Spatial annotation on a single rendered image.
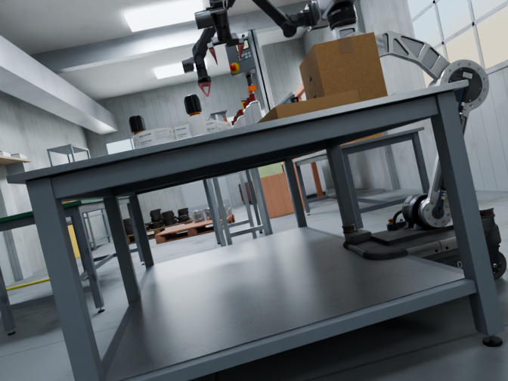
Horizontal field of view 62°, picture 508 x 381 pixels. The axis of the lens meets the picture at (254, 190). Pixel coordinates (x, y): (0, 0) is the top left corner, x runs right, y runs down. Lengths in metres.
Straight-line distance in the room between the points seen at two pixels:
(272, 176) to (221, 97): 5.65
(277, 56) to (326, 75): 8.51
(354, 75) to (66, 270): 1.18
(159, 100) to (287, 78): 3.70
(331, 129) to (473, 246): 0.58
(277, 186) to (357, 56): 4.86
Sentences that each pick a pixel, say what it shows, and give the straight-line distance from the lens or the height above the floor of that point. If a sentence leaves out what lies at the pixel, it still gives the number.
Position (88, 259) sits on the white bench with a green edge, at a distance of 3.18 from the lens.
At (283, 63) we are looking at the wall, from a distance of 10.11.
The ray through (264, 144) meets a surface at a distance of 1.20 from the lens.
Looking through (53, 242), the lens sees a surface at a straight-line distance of 1.22.
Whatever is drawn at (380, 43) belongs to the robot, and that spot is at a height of 1.16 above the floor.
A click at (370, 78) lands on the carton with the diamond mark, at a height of 0.95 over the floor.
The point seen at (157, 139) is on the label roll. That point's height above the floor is 0.97.
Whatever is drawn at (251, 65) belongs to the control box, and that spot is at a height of 1.31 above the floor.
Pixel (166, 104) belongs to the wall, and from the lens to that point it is 11.76.
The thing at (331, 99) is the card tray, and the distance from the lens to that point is 1.27.
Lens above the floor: 0.69
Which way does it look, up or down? 2 degrees down
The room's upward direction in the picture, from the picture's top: 13 degrees counter-clockwise
